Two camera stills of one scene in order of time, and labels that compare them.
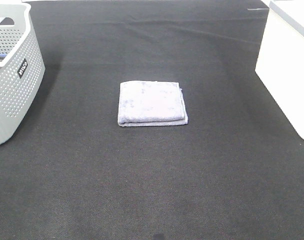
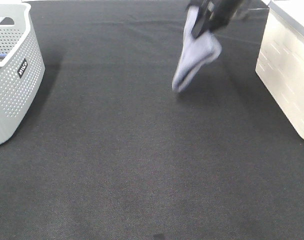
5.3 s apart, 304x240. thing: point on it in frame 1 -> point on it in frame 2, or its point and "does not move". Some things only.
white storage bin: x=285 y=61 does not move
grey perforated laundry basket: x=17 y=67 does not move
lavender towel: x=150 y=103 -> x=196 y=52
